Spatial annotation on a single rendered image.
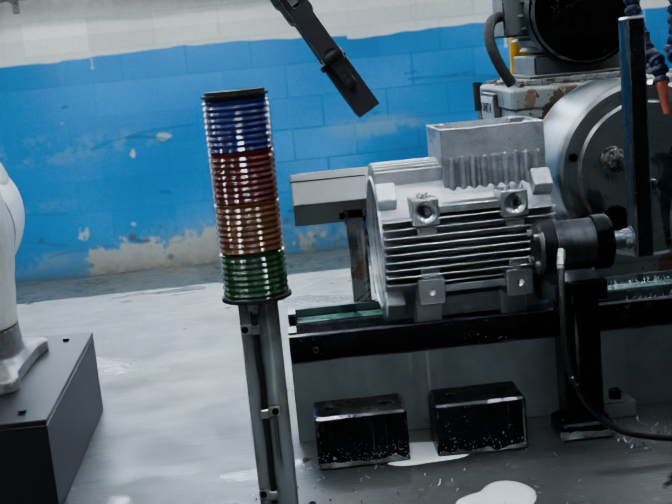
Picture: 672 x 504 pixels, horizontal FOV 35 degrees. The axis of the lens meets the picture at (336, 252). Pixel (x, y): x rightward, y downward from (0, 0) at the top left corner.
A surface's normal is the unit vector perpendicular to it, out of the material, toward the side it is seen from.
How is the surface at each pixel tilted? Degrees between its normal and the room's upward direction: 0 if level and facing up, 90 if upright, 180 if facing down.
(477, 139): 90
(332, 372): 90
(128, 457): 0
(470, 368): 90
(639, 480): 0
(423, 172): 88
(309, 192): 57
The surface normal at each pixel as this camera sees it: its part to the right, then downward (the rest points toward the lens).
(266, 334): 0.05, 0.18
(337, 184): 0.00, -0.38
